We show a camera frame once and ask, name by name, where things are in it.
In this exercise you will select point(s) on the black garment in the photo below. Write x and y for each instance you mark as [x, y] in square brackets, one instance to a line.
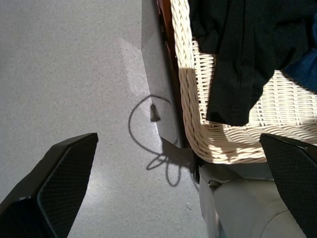
[247, 49]

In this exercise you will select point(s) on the pale woven laundry basket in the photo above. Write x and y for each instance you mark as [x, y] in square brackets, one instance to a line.
[193, 99]

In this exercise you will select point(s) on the blue garment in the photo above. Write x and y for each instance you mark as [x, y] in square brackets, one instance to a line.
[307, 72]

